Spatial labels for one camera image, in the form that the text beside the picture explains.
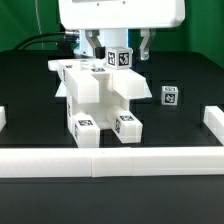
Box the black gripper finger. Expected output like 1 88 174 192
85 30 106 59
139 29 156 61

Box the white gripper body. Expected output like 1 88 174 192
58 0 185 30

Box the white chair back frame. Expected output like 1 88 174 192
48 59 151 104

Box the white chair seat part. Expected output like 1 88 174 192
66 75 129 129

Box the small white part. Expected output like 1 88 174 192
72 113 100 148

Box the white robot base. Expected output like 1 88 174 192
74 29 129 58

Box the black cable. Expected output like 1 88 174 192
13 29 81 51

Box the white marker base plate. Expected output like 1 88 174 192
55 83 152 98

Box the white fence wall right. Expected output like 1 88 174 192
203 106 224 146

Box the white fence wall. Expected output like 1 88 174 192
203 106 224 146
0 106 6 132
0 146 224 178

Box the white fence wall left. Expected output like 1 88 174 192
0 106 6 132

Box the white fence wall front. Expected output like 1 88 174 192
0 146 224 178

